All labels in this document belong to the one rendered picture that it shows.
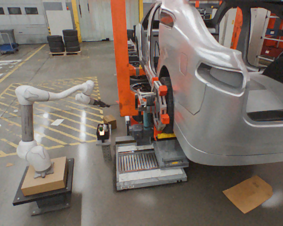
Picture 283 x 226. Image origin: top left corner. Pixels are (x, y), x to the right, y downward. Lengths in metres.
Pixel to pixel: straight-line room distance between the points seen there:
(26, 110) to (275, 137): 2.08
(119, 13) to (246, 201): 2.47
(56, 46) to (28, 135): 8.34
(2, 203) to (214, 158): 2.26
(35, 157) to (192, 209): 1.63
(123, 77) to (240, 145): 1.65
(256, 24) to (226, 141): 5.43
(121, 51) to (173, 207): 1.85
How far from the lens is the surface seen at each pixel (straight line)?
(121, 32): 2.45
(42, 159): 2.16
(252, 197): 2.60
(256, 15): 6.55
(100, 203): 2.37
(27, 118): 2.22
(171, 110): 1.98
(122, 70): 2.53
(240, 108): 1.30
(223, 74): 1.39
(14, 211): 2.65
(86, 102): 2.38
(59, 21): 12.95
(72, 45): 10.28
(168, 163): 2.49
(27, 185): 2.24
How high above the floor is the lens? 1.83
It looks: 28 degrees down
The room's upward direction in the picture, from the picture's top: straight up
